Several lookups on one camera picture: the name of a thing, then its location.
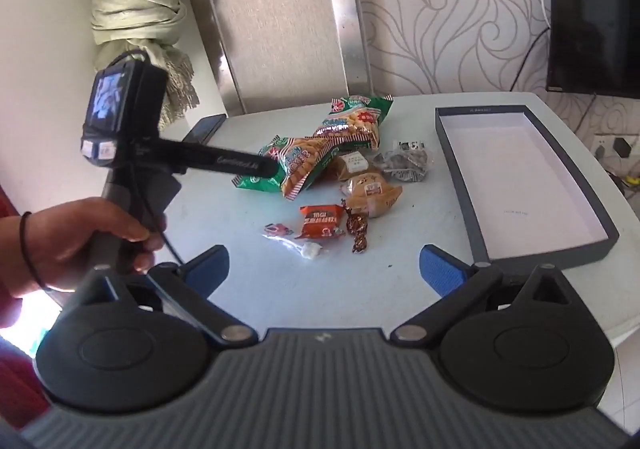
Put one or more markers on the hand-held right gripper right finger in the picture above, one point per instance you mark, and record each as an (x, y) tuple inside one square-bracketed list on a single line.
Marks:
[(440, 270)]

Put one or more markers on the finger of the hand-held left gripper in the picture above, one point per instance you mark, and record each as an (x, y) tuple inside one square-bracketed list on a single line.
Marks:
[(268, 168)]

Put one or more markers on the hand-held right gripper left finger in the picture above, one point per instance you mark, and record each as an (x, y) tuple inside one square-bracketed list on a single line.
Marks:
[(210, 265)]

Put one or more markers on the green cracker bag shrimp print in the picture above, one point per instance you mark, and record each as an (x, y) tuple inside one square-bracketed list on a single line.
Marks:
[(300, 168)]

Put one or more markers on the pink candy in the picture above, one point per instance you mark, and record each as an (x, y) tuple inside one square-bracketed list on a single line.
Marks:
[(277, 229)]

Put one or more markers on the orange snack packet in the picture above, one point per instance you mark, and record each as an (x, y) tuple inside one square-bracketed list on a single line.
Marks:
[(320, 221)]

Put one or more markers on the brown pastry packet white label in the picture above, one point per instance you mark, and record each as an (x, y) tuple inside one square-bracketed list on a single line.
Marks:
[(352, 162)]

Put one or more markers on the brown candy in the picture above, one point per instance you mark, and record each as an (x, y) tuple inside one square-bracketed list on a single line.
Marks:
[(359, 230)]

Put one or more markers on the white candy clear wrapper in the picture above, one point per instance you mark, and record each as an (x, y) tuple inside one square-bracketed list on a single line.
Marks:
[(311, 250)]

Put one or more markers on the green cracker bag red badge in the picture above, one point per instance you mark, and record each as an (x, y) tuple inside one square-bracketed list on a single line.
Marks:
[(357, 124)]

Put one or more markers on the round pastry clear packet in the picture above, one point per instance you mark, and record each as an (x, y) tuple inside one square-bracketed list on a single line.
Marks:
[(370, 195)]

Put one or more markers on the clear bag of dark nuts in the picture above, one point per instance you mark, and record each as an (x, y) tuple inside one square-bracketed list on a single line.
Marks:
[(405, 161)]

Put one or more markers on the grey shallow box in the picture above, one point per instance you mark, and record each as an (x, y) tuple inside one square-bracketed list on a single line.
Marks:
[(500, 169)]

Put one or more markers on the person's left forearm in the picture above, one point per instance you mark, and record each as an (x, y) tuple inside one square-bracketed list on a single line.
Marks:
[(11, 254)]

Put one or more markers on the person's left hand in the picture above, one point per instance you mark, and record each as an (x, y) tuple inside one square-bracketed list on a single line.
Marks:
[(85, 239)]

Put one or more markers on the dark flat phone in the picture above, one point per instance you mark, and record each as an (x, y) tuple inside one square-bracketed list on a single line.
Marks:
[(205, 127)]

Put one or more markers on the pale green tied curtain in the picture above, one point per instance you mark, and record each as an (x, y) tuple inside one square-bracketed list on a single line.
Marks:
[(135, 4)]

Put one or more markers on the black wrist band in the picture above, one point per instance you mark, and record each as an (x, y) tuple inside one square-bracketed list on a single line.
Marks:
[(26, 244)]

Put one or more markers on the black charger plug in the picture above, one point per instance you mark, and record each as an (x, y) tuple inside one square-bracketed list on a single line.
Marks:
[(622, 147)]

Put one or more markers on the red clothing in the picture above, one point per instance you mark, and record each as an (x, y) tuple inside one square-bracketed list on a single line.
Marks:
[(15, 379)]

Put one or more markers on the white wall socket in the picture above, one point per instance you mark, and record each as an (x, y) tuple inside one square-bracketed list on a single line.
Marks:
[(602, 146)]

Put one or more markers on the black wall television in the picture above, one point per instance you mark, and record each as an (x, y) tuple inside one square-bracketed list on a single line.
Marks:
[(595, 4)]

